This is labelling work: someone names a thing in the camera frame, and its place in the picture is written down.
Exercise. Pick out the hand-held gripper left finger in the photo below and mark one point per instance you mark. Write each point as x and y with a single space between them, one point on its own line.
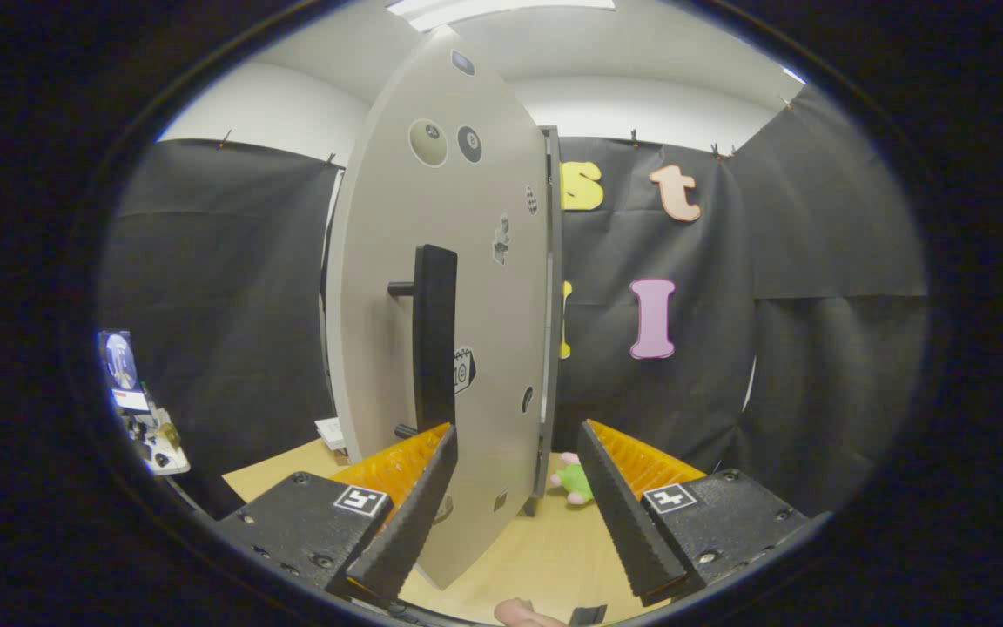
406 522

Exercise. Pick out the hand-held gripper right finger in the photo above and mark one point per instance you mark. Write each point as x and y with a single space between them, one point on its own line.
623 514

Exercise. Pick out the grey shoe cabinet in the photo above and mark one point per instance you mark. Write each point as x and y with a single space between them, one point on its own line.
556 261

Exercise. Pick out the green plush toy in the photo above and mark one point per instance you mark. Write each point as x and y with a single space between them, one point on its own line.
578 483

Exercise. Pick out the white book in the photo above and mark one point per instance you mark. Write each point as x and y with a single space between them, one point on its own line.
330 433

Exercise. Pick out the cluttered white side table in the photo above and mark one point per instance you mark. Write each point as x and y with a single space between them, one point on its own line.
158 444

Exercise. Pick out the black backdrop cloth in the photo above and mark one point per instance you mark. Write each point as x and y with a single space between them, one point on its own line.
223 287

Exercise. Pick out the small ceiling light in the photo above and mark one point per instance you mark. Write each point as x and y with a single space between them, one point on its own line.
794 76

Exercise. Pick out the long ceiling light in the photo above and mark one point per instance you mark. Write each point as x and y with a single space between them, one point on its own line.
467 10

